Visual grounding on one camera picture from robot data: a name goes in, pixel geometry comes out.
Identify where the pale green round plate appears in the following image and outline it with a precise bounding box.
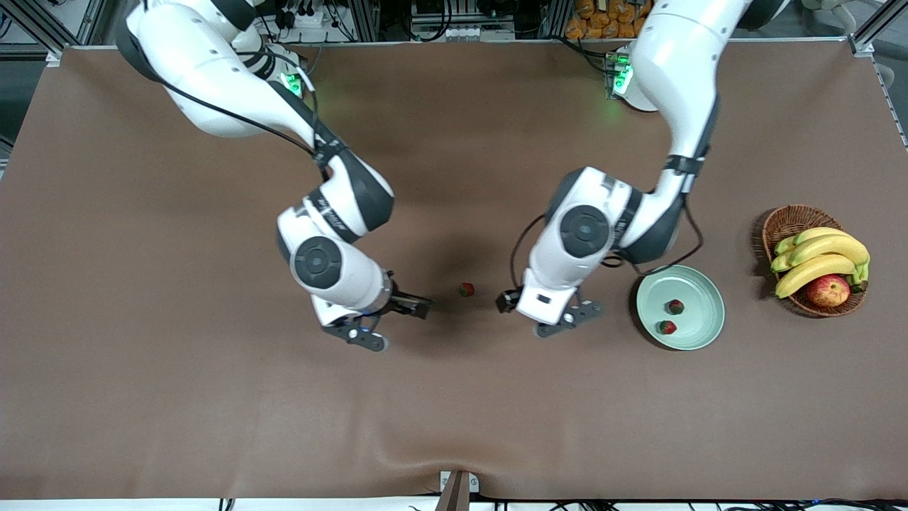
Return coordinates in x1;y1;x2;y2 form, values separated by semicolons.
636;264;726;351

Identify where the large table cover mat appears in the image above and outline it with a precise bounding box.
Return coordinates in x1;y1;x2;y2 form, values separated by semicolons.
0;41;908;501

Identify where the white terminal block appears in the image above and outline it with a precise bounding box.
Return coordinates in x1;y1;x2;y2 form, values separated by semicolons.
438;26;516;41

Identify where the brown wicker basket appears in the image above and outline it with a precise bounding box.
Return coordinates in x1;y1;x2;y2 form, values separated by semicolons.
762;204;868;318

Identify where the bag of orange bread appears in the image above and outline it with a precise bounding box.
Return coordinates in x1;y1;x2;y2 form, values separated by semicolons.
565;0;653;40

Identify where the white power strip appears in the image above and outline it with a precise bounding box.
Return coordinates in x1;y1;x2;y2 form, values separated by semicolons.
278;9;328;31

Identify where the yellow banana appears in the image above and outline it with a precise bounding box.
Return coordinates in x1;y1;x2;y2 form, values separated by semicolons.
789;234;871;268
793;227;851;247
774;254;857;300

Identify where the red apple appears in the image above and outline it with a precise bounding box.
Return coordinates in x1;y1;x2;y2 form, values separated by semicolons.
806;274;851;309

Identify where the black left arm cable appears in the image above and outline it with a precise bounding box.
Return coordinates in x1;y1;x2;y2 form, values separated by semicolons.
510;195;705;289

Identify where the metal table edge bracket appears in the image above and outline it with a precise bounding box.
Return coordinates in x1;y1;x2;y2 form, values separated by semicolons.
434;470;480;511

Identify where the aluminium frame post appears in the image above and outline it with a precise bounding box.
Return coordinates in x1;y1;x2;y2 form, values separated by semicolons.
541;0;574;40
79;0;107;45
348;0;382;42

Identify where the aluminium frame corner bar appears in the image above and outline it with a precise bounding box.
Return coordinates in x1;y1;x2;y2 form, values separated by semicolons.
849;0;896;57

